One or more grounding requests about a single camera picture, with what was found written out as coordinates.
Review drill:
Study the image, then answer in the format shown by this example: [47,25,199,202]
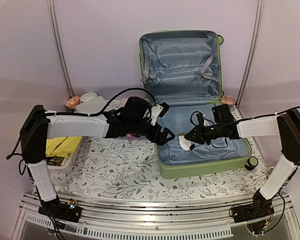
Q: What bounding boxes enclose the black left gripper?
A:
[128,118,176,146]

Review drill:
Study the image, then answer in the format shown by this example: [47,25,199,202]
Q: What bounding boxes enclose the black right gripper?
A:
[184,121,225,146]

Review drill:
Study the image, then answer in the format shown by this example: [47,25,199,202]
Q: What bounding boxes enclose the cream round bottle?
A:
[178,133,195,151]

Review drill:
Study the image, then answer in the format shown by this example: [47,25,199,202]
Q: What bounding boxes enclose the green hard-shell suitcase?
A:
[139,30,252,179]

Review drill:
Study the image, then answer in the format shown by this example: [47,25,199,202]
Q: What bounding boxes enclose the white green drawer box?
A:
[75,96,107,114]

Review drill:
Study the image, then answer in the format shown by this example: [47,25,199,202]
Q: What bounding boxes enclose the yellow garment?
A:
[45,136,82,159]

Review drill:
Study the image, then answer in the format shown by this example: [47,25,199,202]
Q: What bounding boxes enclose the white perforated plastic basket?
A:
[45,139,83,173]

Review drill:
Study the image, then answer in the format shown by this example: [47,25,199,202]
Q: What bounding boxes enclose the purple drawer box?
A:
[116,134,148,141]

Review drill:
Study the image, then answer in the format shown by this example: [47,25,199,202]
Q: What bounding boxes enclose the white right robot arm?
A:
[184,104,300,218]

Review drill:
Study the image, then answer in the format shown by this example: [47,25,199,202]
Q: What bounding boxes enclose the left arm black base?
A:
[38,193,83,223]

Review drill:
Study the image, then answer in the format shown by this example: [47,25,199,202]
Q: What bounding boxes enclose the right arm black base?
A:
[230,190,275,223]

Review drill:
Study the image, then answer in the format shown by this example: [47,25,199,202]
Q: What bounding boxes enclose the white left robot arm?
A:
[19,96,175,217]

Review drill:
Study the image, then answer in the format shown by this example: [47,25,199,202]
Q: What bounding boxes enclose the floral white table mat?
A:
[50,137,268,202]

